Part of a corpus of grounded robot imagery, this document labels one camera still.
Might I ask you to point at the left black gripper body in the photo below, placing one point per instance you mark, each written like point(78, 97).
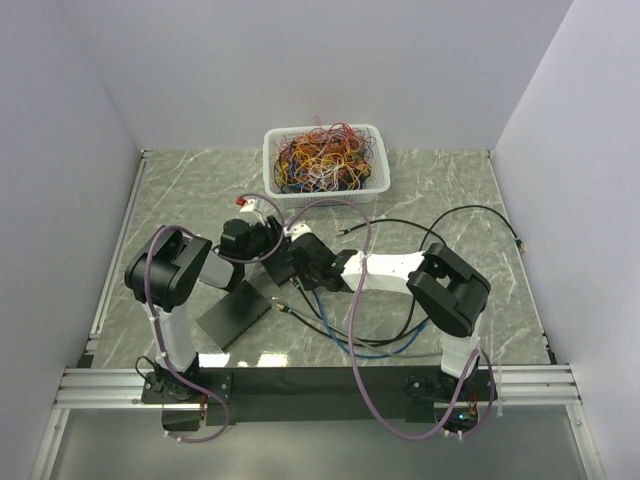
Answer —
point(262, 239)

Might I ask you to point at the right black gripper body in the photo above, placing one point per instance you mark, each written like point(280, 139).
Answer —
point(309, 276)

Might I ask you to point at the black network switch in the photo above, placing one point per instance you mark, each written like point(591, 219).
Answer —
point(278, 266)
point(226, 321)

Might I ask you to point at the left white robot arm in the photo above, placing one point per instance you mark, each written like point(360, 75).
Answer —
point(163, 274)

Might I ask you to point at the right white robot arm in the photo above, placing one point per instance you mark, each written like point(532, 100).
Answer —
point(450, 291)

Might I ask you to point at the white plastic basket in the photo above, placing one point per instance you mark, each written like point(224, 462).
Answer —
point(325, 162)

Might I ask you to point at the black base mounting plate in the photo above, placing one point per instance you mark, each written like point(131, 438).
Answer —
point(417, 394)

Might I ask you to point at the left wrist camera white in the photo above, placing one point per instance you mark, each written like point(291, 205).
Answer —
point(250, 205)

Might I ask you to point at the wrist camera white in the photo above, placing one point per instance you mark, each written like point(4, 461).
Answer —
point(297, 230)
point(250, 205)

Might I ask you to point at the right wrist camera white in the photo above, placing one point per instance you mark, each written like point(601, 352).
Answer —
point(297, 230)

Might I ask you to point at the aluminium frame rail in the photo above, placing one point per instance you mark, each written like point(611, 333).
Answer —
point(104, 388)

